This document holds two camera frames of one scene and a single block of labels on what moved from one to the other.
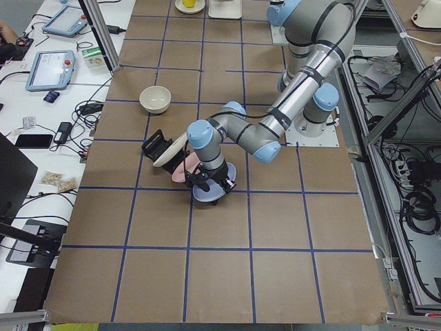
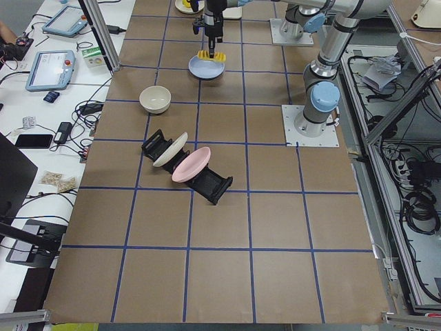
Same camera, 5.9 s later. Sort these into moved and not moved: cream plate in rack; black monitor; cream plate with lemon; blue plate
Moved: blue plate
Not moved: cream plate with lemon; black monitor; cream plate in rack
